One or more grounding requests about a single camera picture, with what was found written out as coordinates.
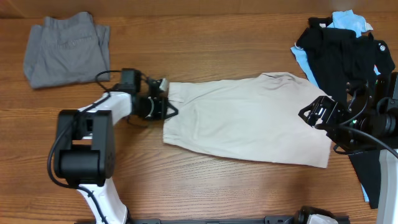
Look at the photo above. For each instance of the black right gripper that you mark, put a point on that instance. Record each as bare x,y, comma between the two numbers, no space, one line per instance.
317,109

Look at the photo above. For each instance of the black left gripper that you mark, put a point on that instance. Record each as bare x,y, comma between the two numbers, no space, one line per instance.
160,103

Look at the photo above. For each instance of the beige shorts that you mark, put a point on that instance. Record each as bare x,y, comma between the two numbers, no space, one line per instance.
255,119

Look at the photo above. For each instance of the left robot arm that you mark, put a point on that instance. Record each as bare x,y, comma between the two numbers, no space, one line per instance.
83,154

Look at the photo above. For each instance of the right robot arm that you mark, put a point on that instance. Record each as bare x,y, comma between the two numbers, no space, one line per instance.
368,122

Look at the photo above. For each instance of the black shirt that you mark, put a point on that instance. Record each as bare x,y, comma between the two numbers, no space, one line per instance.
338,58

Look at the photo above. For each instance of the light blue shirt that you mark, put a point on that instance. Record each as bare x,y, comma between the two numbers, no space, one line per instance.
366,165

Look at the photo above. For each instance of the folded grey shorts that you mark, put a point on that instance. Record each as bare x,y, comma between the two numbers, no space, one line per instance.
65,52

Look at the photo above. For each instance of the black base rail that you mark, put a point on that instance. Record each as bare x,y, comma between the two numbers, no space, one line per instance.
266,220

